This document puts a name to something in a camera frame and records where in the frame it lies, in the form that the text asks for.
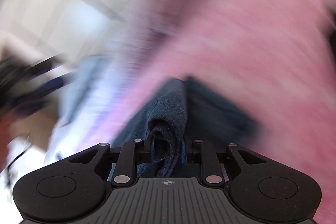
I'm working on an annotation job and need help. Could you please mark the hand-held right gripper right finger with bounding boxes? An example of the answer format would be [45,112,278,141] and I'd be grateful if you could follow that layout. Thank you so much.
[181,139,268,185]

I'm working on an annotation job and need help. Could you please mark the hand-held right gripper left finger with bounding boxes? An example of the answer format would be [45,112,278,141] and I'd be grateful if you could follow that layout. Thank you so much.
[68,139,151,186]

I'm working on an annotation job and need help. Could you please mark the blue jeans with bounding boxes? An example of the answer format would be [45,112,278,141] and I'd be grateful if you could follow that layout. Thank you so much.
[113,76,259,178]

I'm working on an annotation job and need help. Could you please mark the pink floral blanket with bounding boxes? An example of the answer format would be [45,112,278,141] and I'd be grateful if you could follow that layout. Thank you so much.
[110,0,336,224]

